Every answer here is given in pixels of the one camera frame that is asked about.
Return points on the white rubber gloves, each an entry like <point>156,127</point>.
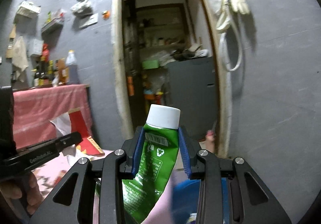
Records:
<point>227,8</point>

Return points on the brown sauce bottle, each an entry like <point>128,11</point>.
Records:
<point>63,72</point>

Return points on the wall wire shelf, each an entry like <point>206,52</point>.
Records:
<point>53,25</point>

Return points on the torn red paper box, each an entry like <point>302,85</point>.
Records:
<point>73,121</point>

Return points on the hanging beige towel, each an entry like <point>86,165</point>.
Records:
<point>19,59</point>

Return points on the large oil jug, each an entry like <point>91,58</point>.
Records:
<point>71,66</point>

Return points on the pink floral stool cover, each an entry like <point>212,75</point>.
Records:
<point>60,176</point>

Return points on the white plastic bag on wall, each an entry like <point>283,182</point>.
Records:
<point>82,8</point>

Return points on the wooden storage shelf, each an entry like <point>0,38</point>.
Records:
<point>162,30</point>

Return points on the green toothpaste tube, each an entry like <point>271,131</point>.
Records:
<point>157,161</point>

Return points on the white wall basket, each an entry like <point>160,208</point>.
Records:
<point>27,9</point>

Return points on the green box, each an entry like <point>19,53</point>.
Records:
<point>150,64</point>

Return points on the grey cabinet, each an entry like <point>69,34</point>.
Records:
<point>192,86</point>

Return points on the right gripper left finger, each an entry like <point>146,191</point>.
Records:
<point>117,166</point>

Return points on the dark sauce bottle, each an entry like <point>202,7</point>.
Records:
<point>44,79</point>

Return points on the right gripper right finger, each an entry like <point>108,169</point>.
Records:
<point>230,190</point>

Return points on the person's left hand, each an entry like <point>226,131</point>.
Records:
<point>11,191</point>

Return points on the pink checked cloth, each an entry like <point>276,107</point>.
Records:
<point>33,110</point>

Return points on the blue plastic basin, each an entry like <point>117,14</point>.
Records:
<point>185,200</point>

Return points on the paint brush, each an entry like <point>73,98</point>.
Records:
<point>12,36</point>

